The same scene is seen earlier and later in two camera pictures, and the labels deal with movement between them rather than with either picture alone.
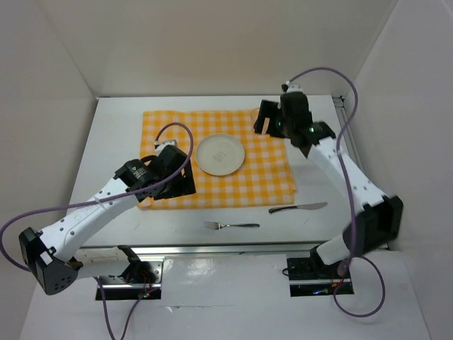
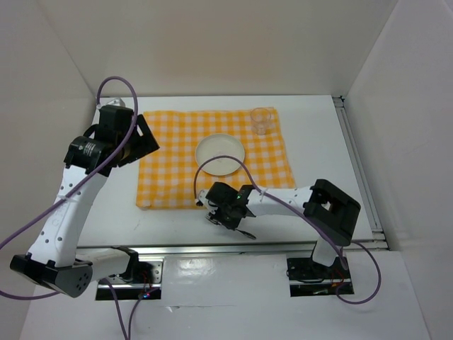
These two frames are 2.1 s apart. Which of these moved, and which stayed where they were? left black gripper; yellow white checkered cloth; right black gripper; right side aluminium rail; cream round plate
Moved: right black gripper; left black gripper
Stayed: yellow white checkered cloth; right side aluminium rail; cream round plate
